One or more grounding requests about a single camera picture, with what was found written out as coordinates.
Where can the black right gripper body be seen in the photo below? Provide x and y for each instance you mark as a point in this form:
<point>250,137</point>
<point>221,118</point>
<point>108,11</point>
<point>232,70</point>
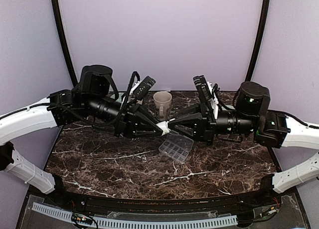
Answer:
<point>208,125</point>

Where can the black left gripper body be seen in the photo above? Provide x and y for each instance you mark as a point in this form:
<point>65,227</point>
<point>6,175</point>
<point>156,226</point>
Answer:
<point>123,123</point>

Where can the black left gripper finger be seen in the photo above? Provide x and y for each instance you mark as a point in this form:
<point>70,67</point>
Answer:
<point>143,115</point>
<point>141,133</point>

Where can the black front table rail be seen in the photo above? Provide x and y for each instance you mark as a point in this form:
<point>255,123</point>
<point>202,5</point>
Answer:
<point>239,203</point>

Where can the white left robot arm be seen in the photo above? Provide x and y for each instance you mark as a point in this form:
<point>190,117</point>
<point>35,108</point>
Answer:
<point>94,100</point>

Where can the small white bottle cap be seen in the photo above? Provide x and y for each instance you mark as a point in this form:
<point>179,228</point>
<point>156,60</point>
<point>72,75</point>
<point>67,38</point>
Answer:
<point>163,125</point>

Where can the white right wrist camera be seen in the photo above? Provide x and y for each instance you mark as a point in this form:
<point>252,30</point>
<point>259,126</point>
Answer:
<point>207,94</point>

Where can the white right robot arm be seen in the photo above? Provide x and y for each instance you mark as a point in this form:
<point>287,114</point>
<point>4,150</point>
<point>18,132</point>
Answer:
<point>250,114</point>

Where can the black left frame post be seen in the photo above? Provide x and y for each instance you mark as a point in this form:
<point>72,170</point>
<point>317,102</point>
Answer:
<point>63,41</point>

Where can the clear plastic pill organizer box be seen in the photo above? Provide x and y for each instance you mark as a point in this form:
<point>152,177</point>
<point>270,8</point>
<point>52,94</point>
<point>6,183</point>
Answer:
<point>176,147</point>

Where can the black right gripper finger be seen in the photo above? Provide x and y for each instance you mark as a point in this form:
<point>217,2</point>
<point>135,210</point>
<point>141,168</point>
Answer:
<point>191,114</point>
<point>191,131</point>

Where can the beige ceramic mug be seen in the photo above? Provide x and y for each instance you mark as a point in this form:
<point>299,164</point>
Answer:
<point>162,102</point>

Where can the black frame post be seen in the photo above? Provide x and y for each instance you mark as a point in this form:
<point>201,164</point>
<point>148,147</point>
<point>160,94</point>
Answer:
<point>63,41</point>
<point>258,40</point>

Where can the black right frame post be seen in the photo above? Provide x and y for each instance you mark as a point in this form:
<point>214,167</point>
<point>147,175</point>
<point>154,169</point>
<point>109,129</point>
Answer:
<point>258,40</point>

